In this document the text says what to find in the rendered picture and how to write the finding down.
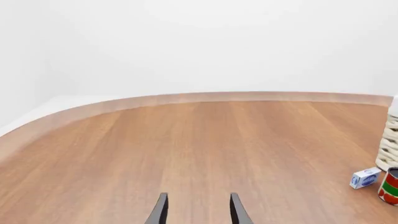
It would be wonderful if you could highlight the white and blue cream cheese box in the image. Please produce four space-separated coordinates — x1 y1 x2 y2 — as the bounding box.
349 166 382 190

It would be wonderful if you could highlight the white woven rope basket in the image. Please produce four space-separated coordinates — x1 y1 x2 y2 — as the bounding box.
374 95 398 173

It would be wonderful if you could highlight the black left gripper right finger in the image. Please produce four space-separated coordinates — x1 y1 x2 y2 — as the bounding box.
229 192 255 224

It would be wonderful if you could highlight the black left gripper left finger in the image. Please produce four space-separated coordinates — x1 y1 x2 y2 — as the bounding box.
144 192 169 224

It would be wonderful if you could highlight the red and green soup can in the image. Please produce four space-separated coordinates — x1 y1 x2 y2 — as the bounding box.
377 166 398 207

